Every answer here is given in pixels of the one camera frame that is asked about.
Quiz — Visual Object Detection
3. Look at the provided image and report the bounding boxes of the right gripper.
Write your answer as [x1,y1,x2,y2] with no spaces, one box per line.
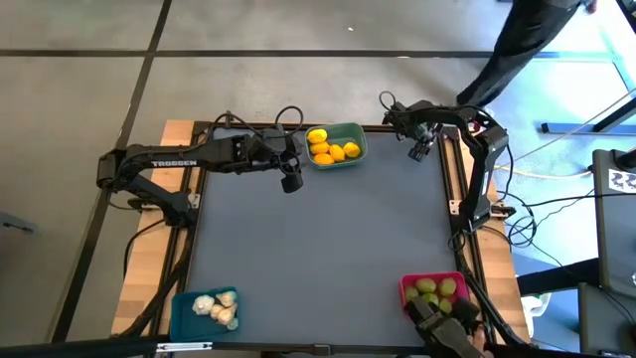
[394,105,444,164]

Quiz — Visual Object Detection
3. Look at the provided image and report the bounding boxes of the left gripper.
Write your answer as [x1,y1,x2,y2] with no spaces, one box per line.
[246,128,305,194]

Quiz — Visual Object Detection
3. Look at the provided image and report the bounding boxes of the teal green plastic basket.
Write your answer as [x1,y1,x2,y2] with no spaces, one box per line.
[303,121,370,171]

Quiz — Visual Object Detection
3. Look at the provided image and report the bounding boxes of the pink plastic basket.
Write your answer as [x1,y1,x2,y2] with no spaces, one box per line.
[397,270,471,322]

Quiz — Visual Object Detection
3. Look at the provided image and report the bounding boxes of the dark floor stand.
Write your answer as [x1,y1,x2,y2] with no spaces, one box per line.
[540,93,636,135]

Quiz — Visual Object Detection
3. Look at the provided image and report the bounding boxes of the person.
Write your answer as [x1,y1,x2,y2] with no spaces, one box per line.
[455,0,600,108]

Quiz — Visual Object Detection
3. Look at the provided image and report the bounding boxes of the wooden table board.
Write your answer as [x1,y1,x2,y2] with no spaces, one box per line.
[109,118,532,349]

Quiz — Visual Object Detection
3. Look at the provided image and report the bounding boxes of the blue plastic basket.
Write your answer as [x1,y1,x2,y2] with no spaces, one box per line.
[169,285,241,344]

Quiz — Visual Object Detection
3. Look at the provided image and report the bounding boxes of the black floor bar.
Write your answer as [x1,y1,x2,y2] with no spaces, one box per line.
[516,257,601,295]

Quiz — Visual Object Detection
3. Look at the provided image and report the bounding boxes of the white floor object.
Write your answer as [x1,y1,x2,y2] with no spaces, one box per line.
[520,291,554,320]

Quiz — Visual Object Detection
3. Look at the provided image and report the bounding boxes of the person's hand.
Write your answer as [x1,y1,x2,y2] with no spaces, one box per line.
[469,325,494,358]

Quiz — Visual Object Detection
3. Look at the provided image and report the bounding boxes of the black cabinet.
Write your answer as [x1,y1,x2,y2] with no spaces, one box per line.
[589,147,636,299]

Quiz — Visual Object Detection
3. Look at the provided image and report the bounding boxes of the dark grey box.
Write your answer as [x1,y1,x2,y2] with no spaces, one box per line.
[577,281,636,357]

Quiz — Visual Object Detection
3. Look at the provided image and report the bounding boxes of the grey floor object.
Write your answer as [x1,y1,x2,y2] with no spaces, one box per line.
[0,212,40,236]

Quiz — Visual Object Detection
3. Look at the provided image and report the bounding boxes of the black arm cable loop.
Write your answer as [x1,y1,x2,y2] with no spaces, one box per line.
[274,104,305,131]

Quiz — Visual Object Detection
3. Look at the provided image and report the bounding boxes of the black coiled cable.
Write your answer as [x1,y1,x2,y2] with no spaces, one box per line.
[504,213,539,249]

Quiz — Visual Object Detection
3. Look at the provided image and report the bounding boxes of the cream floor cable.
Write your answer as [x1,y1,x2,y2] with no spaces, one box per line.
[493,88,636,181]

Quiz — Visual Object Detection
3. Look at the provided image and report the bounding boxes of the black diagonal frame brace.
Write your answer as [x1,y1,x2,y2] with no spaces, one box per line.
[456,233,531,349]
[117,228,200,339]

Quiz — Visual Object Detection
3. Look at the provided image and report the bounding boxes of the silver metal bracket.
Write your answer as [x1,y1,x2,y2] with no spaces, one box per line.
[155,340,214,354]

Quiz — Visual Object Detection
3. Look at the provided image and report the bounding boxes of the black frame crossbeam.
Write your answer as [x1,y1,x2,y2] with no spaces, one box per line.
[0,333,636,358]

